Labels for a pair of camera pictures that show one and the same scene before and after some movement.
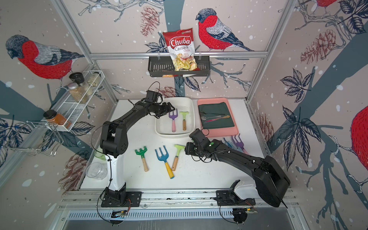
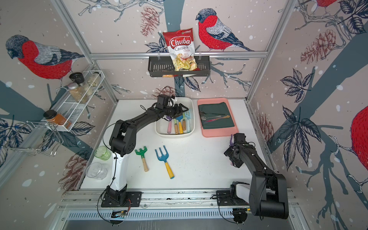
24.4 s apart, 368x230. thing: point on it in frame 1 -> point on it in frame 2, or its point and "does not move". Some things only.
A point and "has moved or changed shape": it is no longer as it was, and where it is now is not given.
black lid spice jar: (77, 77) does not move
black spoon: (202, 113) does not move
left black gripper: (165, 110) -> (178, 112)
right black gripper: (188, 149) -> (227, 152)
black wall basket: (159, 65) does not move
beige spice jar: (77, 93) does not move
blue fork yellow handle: (164, 157) does not move
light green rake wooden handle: (178, 147) -> (176, 127)
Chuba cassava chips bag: (180, 44) does not move
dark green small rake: (141, 153) does not move
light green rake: (184, 121) does not move
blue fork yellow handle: (230, 144) -> (180, 128)
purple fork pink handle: (173, 117) has moved or changed shape
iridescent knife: (224, 117) does not move
